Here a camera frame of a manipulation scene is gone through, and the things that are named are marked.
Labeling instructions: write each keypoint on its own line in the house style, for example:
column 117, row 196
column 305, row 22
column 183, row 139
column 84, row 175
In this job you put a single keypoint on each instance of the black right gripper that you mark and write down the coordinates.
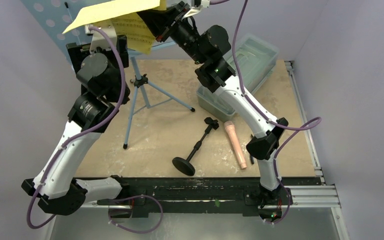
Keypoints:
column 171, row 18

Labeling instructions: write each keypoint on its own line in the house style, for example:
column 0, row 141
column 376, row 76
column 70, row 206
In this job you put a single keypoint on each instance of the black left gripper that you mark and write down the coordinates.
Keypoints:
column 78, row 52

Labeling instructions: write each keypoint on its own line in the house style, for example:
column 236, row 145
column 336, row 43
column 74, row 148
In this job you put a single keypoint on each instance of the yellow sheet music page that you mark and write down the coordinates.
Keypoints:
column 123, row 15

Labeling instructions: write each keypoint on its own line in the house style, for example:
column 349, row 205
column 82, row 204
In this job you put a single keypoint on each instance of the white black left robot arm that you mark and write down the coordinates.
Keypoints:
column 55, row 189

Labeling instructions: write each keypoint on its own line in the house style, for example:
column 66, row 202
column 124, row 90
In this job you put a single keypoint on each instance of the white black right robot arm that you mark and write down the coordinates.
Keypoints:
column 217, row 75

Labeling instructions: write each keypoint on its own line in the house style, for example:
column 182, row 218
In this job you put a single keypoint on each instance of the clear plastic storage box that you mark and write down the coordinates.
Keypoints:
column 257, row 59

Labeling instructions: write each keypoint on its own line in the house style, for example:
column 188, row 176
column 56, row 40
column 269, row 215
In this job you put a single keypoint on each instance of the black microphone desk stand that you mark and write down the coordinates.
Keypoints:
column 184, row 165

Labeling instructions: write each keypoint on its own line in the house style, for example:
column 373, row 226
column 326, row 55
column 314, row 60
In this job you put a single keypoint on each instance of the blue black pliers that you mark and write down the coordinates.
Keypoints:
column 250, row 156

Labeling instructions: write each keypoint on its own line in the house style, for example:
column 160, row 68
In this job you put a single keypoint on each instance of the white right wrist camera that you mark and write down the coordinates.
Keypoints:
column 196, row 7

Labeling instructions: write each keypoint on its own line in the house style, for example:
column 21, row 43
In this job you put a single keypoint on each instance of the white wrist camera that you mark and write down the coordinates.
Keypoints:
column 196, row 7
column 98, row 41

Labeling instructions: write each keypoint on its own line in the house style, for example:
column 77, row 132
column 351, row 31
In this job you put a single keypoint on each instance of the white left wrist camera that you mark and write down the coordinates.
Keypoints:
column 98, row 41

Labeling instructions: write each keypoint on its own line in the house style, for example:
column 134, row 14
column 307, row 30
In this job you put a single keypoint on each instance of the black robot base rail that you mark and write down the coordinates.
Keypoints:
column 208, row 195

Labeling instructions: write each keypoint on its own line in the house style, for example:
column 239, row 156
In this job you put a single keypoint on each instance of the aluminium frame rail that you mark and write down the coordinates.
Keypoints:
column 315, row 196

